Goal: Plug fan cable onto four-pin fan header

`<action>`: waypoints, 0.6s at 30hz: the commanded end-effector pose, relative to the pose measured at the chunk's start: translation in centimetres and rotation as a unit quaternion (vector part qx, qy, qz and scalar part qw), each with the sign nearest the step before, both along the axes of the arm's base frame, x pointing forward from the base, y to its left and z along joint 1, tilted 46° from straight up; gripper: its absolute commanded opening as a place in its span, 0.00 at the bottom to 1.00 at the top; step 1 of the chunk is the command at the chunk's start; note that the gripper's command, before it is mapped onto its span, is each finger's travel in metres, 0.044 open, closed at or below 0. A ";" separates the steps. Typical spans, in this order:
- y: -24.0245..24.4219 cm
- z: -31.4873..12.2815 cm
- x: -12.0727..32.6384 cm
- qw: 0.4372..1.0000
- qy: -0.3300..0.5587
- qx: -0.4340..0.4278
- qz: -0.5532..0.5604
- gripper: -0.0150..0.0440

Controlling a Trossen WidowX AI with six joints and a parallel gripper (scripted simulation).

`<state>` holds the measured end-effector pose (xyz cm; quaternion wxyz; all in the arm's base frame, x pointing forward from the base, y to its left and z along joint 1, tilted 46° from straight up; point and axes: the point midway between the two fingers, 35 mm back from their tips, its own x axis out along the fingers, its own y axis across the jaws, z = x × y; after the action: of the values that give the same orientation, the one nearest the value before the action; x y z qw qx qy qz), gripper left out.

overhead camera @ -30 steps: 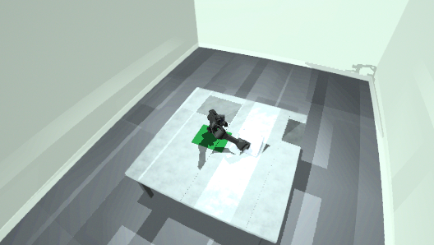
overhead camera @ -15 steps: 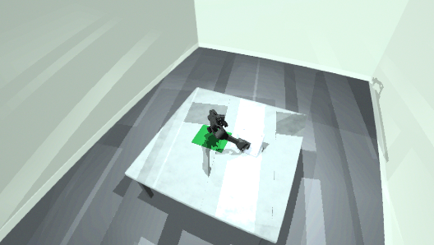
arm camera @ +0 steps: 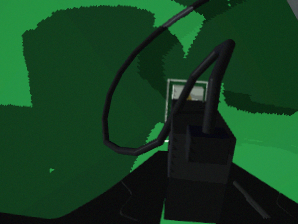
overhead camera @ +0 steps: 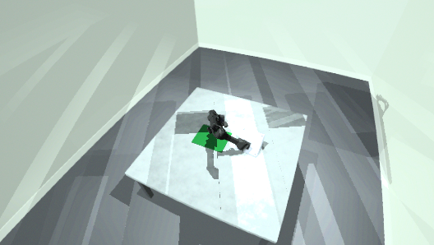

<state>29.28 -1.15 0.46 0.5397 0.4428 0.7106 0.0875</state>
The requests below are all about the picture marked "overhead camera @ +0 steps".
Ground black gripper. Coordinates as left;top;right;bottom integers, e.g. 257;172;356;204
207;121;229;134

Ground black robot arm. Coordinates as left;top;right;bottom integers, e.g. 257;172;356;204
207;109;251;152

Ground green circuit board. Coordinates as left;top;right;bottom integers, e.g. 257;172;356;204
192;124;228;153

